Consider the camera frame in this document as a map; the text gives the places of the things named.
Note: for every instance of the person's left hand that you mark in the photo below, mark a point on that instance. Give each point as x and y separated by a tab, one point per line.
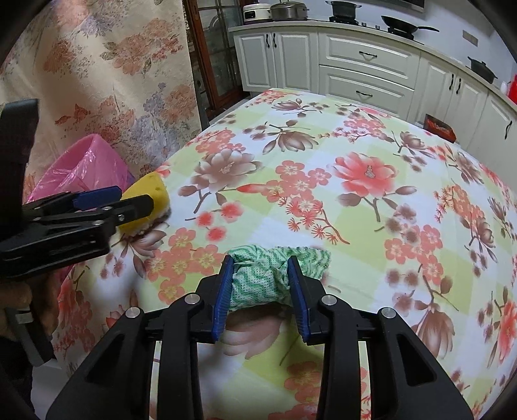
28	292

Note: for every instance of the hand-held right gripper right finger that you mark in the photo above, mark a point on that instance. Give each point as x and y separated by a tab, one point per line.
299	299

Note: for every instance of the white rice cooker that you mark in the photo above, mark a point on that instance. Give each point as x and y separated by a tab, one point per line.
257	13

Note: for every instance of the wall outlet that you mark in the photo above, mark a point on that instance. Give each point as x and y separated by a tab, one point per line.
469	38

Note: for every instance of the black wok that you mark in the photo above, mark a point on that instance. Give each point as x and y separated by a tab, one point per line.
400	25

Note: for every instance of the floral tablecloth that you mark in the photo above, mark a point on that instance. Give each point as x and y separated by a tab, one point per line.
323	194

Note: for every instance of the black stock pot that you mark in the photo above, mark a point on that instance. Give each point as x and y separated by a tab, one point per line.
343	10

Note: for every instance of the white lower kitchen cabinets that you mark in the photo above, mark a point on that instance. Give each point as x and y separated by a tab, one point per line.
363	64

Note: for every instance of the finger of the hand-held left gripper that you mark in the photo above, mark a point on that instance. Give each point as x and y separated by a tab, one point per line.
129	210
97	198

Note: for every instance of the red box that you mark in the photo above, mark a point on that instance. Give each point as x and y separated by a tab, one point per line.
440	128

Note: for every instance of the black casserole pot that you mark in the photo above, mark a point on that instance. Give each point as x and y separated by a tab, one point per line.
482	69

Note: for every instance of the green wavy cloth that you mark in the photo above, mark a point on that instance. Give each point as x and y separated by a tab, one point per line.
258	282

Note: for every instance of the pink trash bin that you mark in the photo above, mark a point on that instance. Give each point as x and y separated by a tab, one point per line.
76	169

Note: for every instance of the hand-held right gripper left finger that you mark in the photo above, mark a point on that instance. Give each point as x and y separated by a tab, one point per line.
222	299

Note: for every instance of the floral curtain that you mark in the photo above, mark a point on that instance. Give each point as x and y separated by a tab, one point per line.
101	72

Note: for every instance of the gas stove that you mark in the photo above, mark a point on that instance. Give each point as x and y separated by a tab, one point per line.
363	25

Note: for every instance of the steel pressure cooker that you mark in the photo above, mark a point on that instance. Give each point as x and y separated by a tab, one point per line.
289	11

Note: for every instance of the red thermos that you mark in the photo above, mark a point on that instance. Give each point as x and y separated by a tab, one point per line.
513	91

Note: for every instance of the large yellow sponge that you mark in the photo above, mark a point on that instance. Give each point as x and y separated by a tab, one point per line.
151	190

